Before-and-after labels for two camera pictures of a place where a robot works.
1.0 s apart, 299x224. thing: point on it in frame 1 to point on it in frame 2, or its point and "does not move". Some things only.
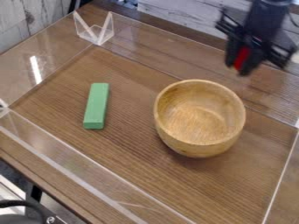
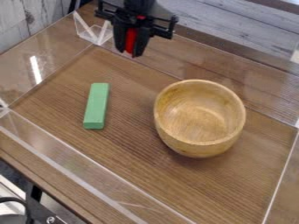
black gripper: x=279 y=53 to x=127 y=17
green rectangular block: x=96 y=107 does not move
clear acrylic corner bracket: x=95 y=34 does not move
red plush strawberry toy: x=242 y=58 to x=130 y=40
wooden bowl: x=199 y=116 does not move
